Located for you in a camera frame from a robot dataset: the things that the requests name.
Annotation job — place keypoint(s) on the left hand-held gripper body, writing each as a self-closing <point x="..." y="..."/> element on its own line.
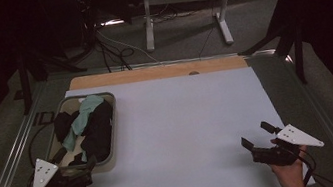
<point x="44" y="175"/>

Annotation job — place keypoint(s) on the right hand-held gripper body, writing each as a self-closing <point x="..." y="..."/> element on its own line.
<point x="296" y="137"/>

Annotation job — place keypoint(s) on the black and mint green shirt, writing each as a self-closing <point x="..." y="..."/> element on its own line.
<point x="98" y="131"/>

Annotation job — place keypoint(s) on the grey plastic basket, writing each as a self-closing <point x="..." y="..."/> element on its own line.
<point x="68" y="105"/>

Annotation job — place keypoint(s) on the person's right hand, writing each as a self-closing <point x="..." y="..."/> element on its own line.
<point x="290" y="176"/>

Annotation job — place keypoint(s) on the black tripod stand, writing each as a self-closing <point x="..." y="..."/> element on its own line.
<point x="299" y="59"/>
<point x="24" y="82"/>

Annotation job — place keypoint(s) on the dark equipment with red light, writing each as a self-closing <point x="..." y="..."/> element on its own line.
<point x="84" y="5"/>

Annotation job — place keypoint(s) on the black square floor frame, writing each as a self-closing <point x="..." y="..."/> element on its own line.
<point x="38" y="119"/>

